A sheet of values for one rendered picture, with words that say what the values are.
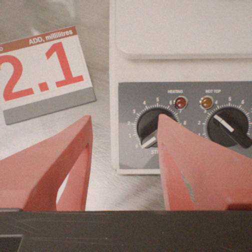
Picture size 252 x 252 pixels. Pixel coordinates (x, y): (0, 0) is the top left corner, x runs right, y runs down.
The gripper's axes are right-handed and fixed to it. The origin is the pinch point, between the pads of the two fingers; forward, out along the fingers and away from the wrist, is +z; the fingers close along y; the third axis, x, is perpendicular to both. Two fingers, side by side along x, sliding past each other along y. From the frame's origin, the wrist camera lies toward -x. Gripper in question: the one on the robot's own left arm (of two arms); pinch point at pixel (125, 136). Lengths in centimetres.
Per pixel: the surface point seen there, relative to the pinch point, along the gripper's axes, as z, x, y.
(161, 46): 8.5, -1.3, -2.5
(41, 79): 13.6, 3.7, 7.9
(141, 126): 7.1, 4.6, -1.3
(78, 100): 13.1, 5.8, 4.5
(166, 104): 8.1, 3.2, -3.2
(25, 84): 13.2, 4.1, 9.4
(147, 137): 5.7, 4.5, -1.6
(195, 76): 8.8, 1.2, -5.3
